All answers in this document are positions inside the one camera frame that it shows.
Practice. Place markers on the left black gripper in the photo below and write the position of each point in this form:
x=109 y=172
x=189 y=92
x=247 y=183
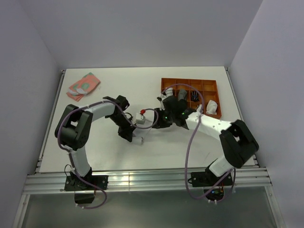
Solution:
x=126 y=133

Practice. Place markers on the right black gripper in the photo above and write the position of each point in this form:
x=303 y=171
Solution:
x=160 y=124

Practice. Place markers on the white sock with black stripes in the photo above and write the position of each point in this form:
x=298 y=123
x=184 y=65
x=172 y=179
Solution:
x=140 y=134

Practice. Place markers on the black striped sock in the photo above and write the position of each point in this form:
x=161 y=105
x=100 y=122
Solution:
x=194 y=96

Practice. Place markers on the orange compartment tray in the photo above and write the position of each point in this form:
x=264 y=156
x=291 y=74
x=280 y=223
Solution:
x=207 y=90

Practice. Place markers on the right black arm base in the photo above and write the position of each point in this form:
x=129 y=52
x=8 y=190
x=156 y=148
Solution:
x=207 y=179

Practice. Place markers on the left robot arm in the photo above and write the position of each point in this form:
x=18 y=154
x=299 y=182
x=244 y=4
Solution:
x=73 y=129

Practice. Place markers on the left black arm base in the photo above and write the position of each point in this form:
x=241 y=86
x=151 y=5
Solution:
x=84 y=192

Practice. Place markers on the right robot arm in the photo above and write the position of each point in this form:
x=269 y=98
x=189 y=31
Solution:
x=238 y=143

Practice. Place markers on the rolled white striped socks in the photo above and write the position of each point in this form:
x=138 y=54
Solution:
x=168 y=92

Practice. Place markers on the rolled grey socks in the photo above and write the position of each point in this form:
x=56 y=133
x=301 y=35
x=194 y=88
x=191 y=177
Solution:
x=182 y=95

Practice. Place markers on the small white rolled socks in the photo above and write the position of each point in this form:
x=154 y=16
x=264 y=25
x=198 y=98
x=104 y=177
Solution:
x=199 y=107

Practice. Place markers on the large white rolled socks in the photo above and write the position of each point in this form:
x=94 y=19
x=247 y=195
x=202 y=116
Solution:
x=211 y=107

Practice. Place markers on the pink green patterned socks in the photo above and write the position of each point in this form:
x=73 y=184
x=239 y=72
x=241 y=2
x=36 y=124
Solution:
x=83 y=87

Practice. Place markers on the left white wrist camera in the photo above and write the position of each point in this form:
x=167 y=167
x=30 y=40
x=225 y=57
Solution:
x=139 y=119

